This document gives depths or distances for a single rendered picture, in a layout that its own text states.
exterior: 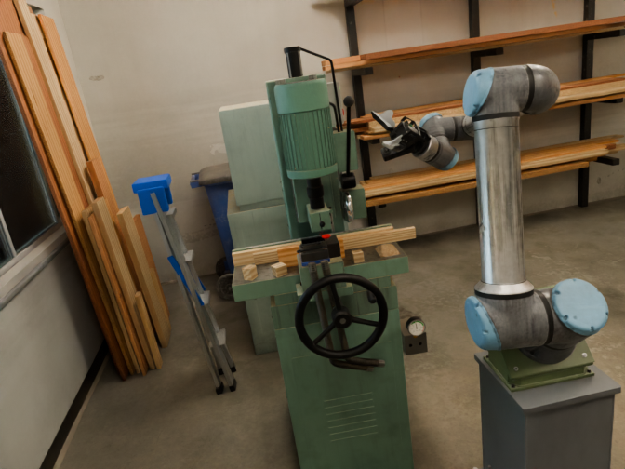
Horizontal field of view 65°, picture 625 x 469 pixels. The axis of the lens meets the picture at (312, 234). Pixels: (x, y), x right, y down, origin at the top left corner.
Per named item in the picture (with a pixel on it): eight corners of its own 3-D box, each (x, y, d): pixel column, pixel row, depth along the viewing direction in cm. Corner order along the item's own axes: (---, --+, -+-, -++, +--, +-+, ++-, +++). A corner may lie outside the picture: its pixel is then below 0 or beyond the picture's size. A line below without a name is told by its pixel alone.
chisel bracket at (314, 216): (312, 236, 172) (309, 213, 170) (309, 225, 186) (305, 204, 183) (333, 233, 173) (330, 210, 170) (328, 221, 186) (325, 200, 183)
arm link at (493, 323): (550, 355, 128) (538, 57, 118) (484, 361, 127) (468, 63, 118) (522, 335, 143) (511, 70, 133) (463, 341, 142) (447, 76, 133)
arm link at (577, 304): (591, 346, 138) (625, 328, 123) (531, 353, 138) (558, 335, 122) (572, 295, 145) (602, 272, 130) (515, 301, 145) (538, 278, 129)
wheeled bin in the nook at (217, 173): (216, 305, 363) (187, 178, 333) (215, 278, 414) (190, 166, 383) (300, 287, 372) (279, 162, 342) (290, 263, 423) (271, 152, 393)
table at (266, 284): (232, 315, 155) (228, 298, 154) (236, 278, 184) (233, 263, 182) (418, 283, 158) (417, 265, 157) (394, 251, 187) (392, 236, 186)
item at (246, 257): (233, 266, 179) (232, 254, 178) (234, 264, 181) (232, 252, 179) (394, 239, 182) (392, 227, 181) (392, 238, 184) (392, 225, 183)
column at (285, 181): (294, 265, 200) (263, 81, 177) (291, 247, 221) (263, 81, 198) (348, 256, 201) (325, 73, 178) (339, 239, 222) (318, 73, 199)
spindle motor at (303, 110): (289, 183, 162) (273, 86, 152) (286, 173, 179) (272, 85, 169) (341, 174, 163) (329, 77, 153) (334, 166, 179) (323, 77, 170)
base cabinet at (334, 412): (302, 491, 191) (272, 331, 169) (293, 399, 246) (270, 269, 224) (415, 469, 193) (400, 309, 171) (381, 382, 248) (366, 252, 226)
